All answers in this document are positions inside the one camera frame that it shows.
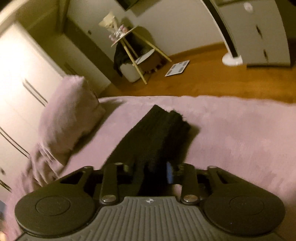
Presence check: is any black knit garment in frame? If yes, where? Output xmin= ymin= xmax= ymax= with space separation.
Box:
xmin=104 ymin=105 xmax=190 ymax=198

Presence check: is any pink crumpled duvet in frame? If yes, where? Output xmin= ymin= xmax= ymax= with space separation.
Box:
xmin=17 ymin=75 xmax=105 ymax=189

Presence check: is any pink fuzzy bed blanket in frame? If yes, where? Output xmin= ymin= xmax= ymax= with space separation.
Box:
xmin=4 ymin=95 xmax=296 ymax=241

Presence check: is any white storage bin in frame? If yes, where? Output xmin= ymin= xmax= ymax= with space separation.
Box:
xmin=120 ymin=63 xmax=141 ymax=83

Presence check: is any grey bathroom scale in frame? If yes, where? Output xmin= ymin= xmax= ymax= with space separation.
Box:
xmin=165 ymin=60 xmax=190 ymax=77

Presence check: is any round wooden side table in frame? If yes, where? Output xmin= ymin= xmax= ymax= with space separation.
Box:
xmin=109 ymin=25 xmax=172 ymax=85

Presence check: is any black hanging cloth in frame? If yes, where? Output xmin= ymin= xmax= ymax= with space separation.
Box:
xmin=113 ymin=43 xmax=144 ymax=77

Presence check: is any white wardrobe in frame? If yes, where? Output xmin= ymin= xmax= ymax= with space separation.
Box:
xmin=1 ymin=22 xmax=65 ymax=203

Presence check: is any grey drawer cabinet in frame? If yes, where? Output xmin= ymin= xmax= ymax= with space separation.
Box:
xmin=216 ymin=1 xmax=290 ymax=66

